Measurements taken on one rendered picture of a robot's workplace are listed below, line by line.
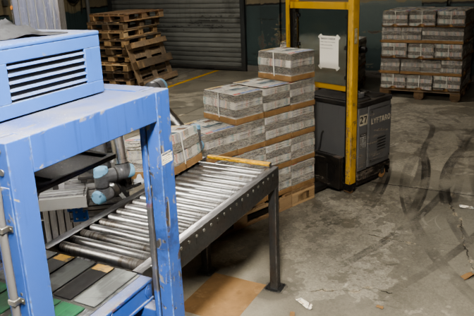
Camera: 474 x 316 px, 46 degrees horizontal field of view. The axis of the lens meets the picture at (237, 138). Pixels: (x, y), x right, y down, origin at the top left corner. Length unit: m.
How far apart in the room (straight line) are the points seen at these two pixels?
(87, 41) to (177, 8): 10.22
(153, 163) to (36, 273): 0.58
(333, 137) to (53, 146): 3.91
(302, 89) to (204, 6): 7.30
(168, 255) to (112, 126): 0.57
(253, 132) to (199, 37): 7.67
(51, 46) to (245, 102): 2.59
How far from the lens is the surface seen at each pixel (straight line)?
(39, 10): 3.42
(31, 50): 1.68
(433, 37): 8.58
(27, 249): 1.51
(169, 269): 2.05
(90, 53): 1.85
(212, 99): 4.26
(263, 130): 4.32
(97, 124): 1.63
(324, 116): 5.20
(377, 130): 5.23
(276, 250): 3.49
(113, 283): 2.24
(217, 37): 11.58
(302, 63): 4.55
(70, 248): 2.58
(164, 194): 1.93
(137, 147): 3.21
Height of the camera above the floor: 1.91
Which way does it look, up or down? 16 degrees down
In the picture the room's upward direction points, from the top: 2 degrees counter-clockwise
